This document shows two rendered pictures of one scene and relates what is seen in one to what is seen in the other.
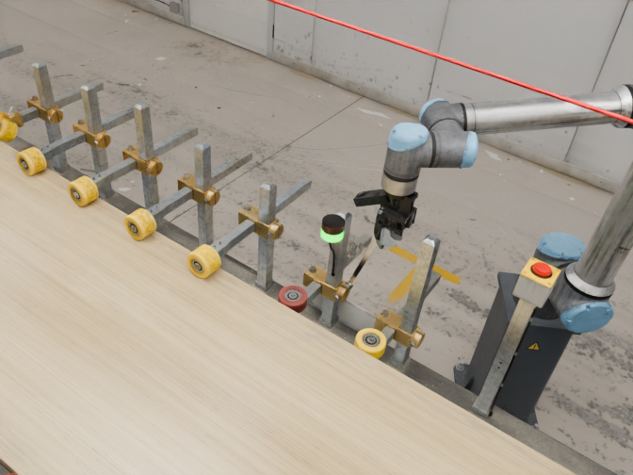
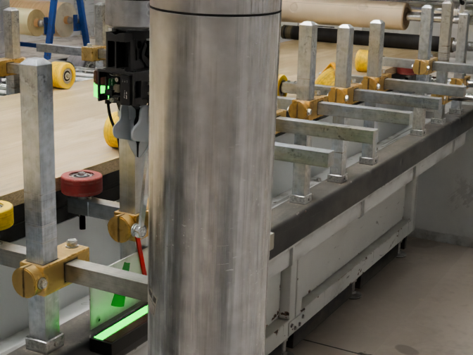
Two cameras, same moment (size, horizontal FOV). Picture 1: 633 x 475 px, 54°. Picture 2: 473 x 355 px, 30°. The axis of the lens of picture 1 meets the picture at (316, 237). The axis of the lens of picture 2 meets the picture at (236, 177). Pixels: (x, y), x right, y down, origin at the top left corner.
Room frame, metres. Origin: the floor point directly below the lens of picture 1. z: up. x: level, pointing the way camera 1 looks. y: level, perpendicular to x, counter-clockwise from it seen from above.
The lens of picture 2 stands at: (1.41, -1.62, 1.35)
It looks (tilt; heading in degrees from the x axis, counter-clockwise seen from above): 15 degrees down; 87
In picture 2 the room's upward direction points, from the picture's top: 2 degrees clockwise
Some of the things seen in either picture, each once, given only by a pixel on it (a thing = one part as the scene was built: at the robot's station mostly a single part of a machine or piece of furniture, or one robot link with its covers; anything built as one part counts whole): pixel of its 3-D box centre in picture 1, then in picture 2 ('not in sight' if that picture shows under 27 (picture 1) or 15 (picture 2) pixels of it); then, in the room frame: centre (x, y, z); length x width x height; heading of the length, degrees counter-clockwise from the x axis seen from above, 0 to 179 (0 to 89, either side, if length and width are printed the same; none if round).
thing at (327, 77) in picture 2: (3, 129); (328, 82); (1.81, 1.13, 0.93); 0.09 x 0.08 x 0.09; 149
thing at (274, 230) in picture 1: (261, 222); not in sight; (1.43, 0.17, 0.95); 0.13 x 0.06 x 0.05; 59
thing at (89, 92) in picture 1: (98, 148); (341, 111); (1.80, 0.79, 0.90); 0.03 x 0.03 x 0.48; 59
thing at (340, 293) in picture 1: (326, 285); (139, 220); (1.30, -0.04, 0.85); 0.13 x 0.06 x 0.05; 59
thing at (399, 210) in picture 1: (397, 207); (131, 67); (1.30, -0.20, 1.15); 0.09 x 0.08 x 0.12; 59
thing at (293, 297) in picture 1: (291, 308); (82, 201); (1.18, 0.05, 0.85); 0.08 x 0.08 x 0.11
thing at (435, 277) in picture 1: (402, 317); (82, 273); (1.23, -0.27, 0.83); 0.43 x 0.03 x 0.04; 149
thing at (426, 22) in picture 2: not in sight; (422, 74); (2.19, 1.44, 0.92); 0.03 x 0.03 x 0.48; 59
